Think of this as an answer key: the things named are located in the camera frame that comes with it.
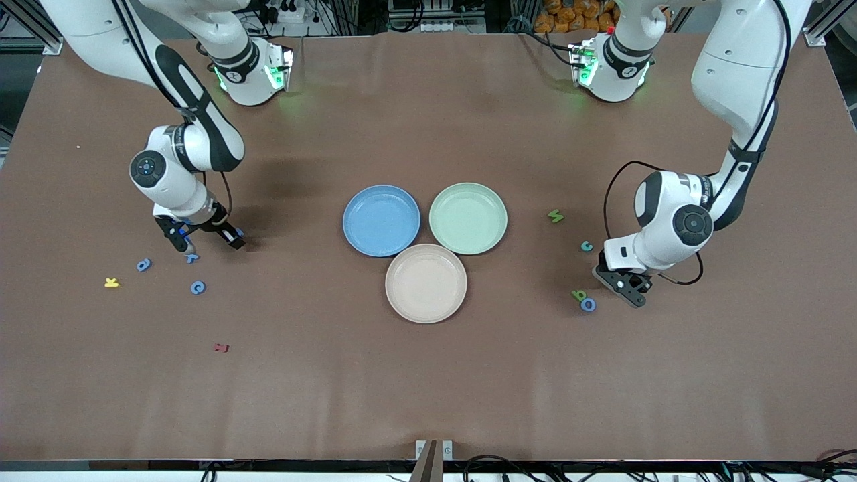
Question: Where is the green round plate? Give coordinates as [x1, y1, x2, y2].
[428, 182, 508, 256]

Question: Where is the blue round plate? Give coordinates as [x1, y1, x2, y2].
[342, 185, 421, 258]

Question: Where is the silver base connector box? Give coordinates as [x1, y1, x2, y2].
[264, 46, 294, 92]
[569, 40, 598, 86]

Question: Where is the beige round plate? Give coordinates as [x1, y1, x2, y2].
[385, 244, 468, 325]

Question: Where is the white power strip with plugs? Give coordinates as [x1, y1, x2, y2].
[266, 0, 307, 24]

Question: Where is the orange mesh bag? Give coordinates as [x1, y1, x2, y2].
[534, 0, 620, 34]

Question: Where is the long white power strip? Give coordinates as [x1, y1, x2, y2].
[420, 20, 486, 33]

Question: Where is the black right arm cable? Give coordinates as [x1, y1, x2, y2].
[110, 0, 233, 218]

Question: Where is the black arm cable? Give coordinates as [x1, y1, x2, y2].
[110, 0, 233, 218]
[604, 0, 794, 286]

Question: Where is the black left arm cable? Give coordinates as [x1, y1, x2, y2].
[604, 0, 794, 286]

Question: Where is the black looped floor cable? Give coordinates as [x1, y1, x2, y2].
[462, 455, 538, 482]

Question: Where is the aluminium frame profile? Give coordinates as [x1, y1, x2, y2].
[803, 0, 857, 46]
[13, 0, 64, 54]

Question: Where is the black table edge rail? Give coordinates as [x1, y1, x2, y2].
[0, 459, 857, 473]

